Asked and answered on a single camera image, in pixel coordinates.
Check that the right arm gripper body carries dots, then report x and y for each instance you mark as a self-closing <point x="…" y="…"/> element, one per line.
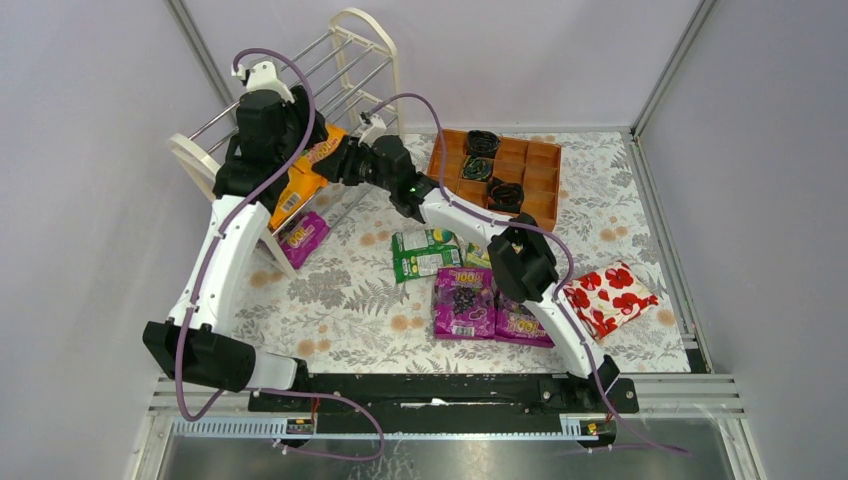
<point x="329" y="165"/>

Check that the orange mango candy bag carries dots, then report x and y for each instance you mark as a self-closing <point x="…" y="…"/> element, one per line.
<point x="321" y="150"/>

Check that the green candy bag white label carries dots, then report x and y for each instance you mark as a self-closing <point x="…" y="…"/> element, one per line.
<point x="423" y="253"/>

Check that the green yellow candy bag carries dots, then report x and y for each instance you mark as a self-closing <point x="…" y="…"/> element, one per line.
<point x="476" y="256"/>

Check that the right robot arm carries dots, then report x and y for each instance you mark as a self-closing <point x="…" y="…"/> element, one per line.
<point x="522" y="261"/>

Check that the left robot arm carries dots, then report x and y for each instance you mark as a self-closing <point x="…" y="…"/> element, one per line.
<point x="195" y="343"/>

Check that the purple candy bag under rack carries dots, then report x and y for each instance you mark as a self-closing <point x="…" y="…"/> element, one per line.
<point x="302" y="237"/>

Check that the purple grape candy bag left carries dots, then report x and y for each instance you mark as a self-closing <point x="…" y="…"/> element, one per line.
<point x="463" y="304"/>

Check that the purple grape candy bag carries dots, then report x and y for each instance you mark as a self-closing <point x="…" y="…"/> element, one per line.
<point x="517" y="325"/>
<point x="463" y="304"/>

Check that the purple grape candy bag right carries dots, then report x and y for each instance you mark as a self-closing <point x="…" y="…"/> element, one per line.
<point x="517" y="325"/>

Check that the white metal shoe rack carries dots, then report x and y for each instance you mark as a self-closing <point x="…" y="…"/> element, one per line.
<point x="352" y="65"/>

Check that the black rolled sock, back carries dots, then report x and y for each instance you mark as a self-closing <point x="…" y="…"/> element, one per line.
<point x="481" y="143"/>

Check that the black orange rolled sock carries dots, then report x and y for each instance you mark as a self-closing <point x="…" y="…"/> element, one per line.
<point x="503" y="196"/>

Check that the wooden compartment tray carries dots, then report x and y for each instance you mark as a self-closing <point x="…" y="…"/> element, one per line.
<point x="503" y="174"/>

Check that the red poppy folded cloth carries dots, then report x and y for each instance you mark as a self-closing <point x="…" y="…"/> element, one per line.
<point x="608" y="298"/>

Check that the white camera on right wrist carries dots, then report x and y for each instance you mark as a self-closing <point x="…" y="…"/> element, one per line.
<point x="373" y="127"/>

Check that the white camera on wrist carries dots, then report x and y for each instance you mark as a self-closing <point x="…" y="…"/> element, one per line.
<point x="262" y="76"/>
<point x="373" y="127"/>

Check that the white camera on left wrist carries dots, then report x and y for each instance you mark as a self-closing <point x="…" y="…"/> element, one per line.
<point x="262" y="76"/>

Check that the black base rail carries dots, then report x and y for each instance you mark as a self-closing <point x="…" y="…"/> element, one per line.
<point x="440" y="404"/>

